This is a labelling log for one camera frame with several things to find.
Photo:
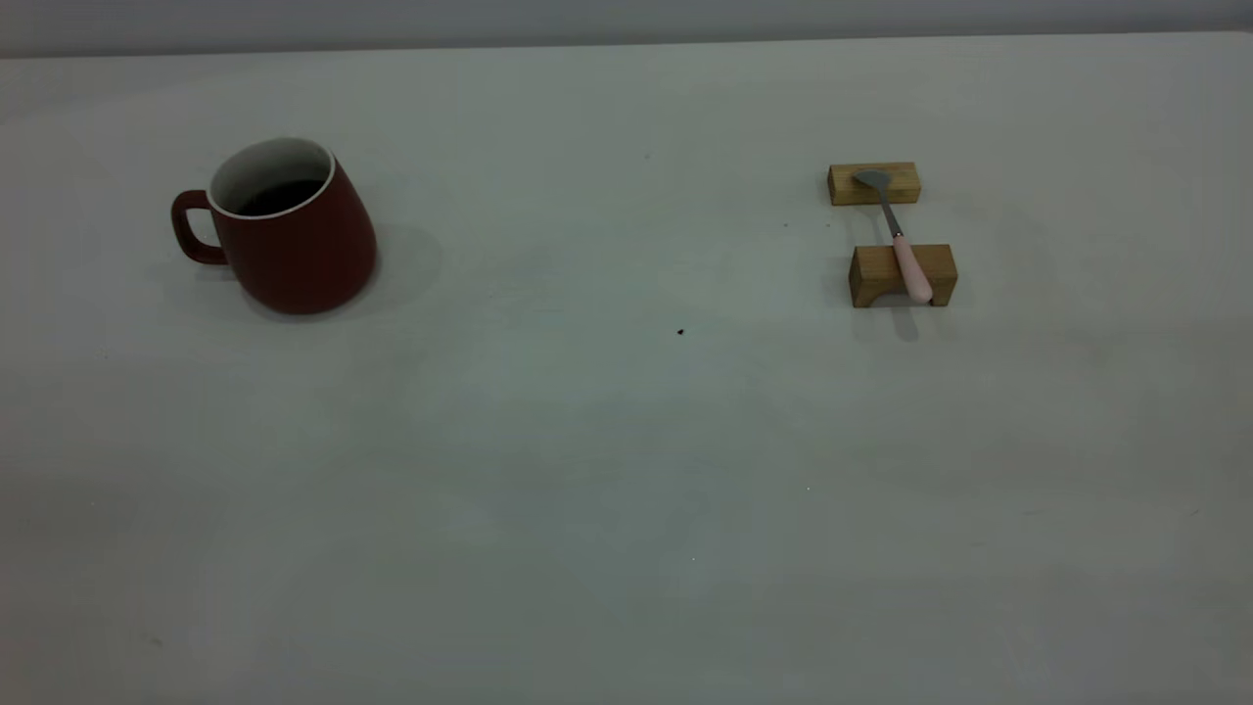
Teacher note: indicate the red ceramic mug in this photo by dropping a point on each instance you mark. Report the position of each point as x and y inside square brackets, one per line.
[303, 259]

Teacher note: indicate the arched wooden block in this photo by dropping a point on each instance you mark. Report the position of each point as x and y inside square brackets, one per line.
[876, 269]

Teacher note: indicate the flat rectangular wooden block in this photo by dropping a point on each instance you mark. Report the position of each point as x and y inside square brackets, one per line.
[905, 184]

